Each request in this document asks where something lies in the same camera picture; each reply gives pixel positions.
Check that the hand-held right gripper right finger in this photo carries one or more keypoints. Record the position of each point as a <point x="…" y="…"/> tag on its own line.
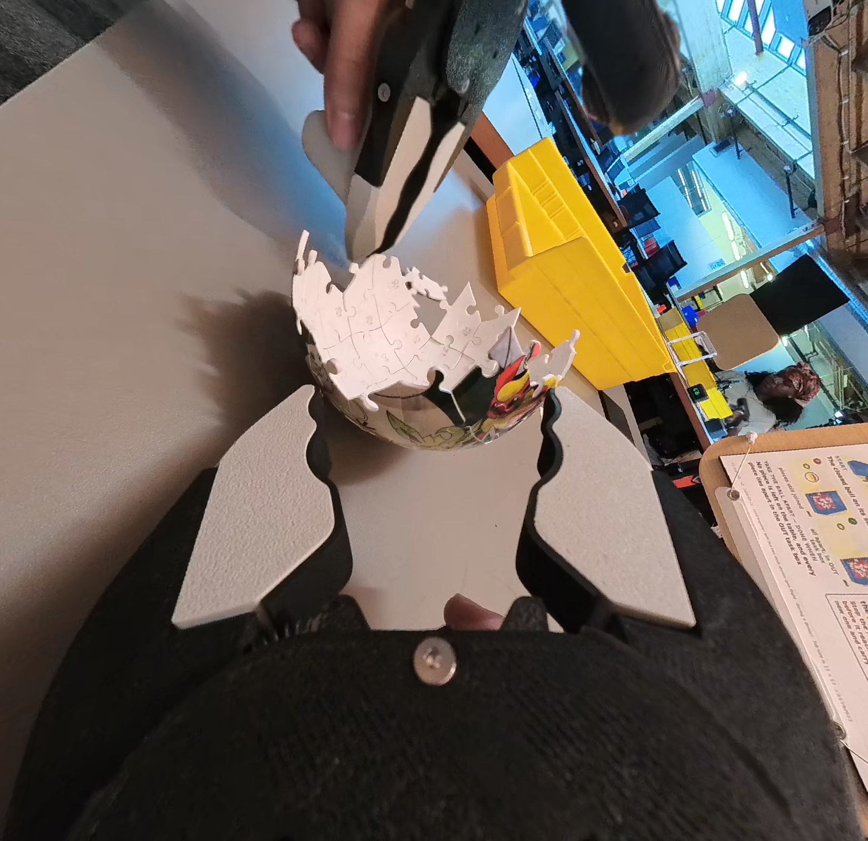
<point x="603" y="522"/>

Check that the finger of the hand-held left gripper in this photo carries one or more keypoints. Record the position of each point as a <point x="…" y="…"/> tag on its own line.
<point x="373" y="210"/>
<point x="441" y="163"/>

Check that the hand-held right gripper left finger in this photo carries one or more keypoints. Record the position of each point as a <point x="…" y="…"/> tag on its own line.
<point x="264" y="515"/>

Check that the partly built puzzle ball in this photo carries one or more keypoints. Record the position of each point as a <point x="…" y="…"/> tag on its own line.
<point x="369" y="339"/>

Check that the person's left forearm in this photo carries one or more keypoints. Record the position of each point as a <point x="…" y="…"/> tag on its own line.
<point x="624" y="48"/>

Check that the person's left hand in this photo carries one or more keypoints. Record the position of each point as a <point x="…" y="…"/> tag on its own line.
<point x="346" y="61"/>

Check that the person's right hand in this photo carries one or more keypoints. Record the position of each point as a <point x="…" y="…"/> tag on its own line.
<point x="471" y="614"/>

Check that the yellow plastic box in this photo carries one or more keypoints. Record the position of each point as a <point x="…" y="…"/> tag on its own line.
<point x="563" y="258"/>

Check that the small digital timer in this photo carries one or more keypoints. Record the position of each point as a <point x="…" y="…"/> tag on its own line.
<point x="698" y="391"/>

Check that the clear plastic stand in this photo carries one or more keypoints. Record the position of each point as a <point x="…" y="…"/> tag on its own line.
<point x="692" y="349"/>

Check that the wooden clipboard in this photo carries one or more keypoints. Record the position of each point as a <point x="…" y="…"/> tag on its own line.
<point x="780" y="441"/>

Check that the printed instruction sheet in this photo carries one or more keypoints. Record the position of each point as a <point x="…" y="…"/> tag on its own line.
<point x="800" y="536"/>

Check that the black storage crates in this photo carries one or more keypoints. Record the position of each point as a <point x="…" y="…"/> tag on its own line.
<point x="651" y="258"/>

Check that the black monitor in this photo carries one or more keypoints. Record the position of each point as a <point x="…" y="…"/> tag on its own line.
<point x="800" y="292"/>

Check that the white ceiling device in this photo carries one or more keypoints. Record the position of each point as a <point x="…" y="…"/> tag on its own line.
<point x="824" y="7"/>

